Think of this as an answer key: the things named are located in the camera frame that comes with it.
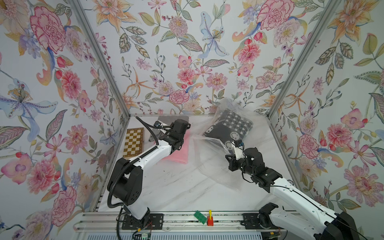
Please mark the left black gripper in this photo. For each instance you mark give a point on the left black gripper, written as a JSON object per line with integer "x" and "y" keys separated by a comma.
{"x": 163, "y": 126}

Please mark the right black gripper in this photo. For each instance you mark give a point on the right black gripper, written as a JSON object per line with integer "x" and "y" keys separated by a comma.
{"x": 233, "y": 162}

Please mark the pink blanket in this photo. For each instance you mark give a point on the pink blanket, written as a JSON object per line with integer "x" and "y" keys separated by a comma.
{"x": 181, "y": 156}

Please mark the clear plastic vacuum bag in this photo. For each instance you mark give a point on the clear plastic vacuum bag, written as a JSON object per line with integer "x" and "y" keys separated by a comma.
{"x": 208, "y": 154}

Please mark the grey blanket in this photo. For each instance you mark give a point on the grey blanket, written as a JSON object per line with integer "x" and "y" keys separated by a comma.
{"x": 168, "y": 120}

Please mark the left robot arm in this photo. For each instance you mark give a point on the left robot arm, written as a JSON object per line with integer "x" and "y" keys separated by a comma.
{"x": 126, "y": 181}

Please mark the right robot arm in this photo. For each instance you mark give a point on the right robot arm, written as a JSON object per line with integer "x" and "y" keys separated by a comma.
{"x": 314, "y": 221}

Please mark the black white patterned blanket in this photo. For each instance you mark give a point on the black white patterned blanket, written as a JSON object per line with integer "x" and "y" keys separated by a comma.
{"x": 229, "y": 127}

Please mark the wooden chessboard box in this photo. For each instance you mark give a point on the wooden chessboard box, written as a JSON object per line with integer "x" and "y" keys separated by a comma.
{"x": 134, "y": 140}

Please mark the red yellow clip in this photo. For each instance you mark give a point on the red yellow clip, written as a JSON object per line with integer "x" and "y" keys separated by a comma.
{"x": 210, "y": 220}

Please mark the green tag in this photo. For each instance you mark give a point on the green tag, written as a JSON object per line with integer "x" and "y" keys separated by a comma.
{"x": 200, "y": 217}

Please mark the small circuit board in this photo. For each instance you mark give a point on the small circuit board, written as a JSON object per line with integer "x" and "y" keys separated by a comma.
{"x": 140, "y": 235}

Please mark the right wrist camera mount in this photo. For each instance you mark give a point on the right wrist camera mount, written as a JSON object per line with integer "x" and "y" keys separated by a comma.
{"x": 239, "y": 149}

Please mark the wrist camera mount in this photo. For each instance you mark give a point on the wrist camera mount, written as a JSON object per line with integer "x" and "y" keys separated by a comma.
{"x": 239, "y": 149}
{"x": 160, "y": 125}

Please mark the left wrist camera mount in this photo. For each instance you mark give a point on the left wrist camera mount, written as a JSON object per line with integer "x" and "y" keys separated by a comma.
{"x": 160, "y": 125}

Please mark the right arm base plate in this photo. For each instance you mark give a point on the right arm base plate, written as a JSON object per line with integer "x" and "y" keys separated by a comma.
{"x": 252, "y": 221}

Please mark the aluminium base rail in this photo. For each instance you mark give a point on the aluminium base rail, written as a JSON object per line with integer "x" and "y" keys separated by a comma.
{"x": 171, "y": 222}

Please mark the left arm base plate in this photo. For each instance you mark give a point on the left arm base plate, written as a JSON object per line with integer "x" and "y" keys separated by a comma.
{"x": 149, "y": 221}

